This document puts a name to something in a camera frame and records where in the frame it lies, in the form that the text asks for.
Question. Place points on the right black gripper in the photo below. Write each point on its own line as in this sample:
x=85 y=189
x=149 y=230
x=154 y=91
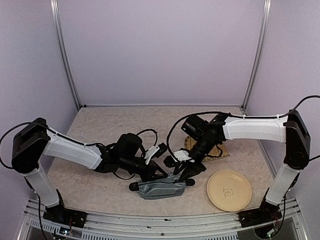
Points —
x=192 y=171

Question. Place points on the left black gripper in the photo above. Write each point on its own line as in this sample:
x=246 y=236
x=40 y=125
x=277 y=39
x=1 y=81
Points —
x=149 y=175

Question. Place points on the grey zip pouch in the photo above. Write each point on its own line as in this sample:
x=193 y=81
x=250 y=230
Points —
x=168 y=187

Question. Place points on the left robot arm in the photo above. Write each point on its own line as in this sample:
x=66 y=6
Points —
x=36 y=139

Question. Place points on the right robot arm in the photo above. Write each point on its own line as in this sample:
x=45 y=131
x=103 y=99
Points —
x=288 y=129

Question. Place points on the woven bamboo tray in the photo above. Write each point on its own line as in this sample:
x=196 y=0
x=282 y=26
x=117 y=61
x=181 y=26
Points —
x=218 y=152

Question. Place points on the beige round plate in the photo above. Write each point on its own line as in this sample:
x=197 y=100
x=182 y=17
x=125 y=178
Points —
x=229 y=190

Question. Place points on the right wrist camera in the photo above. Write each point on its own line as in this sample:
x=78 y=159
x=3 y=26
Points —
x=177 y=158

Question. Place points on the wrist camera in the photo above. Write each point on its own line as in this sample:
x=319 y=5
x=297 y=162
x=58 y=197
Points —
x=155 y=152
x=177 y=158

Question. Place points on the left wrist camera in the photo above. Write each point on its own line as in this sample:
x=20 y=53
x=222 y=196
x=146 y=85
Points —
x=155 y=152

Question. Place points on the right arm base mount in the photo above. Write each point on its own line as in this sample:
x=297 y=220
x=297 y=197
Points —
x=265 y=213

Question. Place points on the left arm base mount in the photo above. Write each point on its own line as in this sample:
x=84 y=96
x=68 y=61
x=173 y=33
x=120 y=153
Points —
x=66 y=216

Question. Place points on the front aluminium rail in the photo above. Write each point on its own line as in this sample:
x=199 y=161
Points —
x=107 y=226

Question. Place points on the right aluminium frame post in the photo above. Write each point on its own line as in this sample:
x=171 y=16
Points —
x=258 y=54

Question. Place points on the aluminium frame post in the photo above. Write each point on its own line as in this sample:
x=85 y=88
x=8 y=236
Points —
x=54 y=5
x=258 y=54

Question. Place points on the left aluminium frame post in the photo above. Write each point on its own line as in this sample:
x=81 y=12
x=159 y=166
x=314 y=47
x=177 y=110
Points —
x=54 y=5

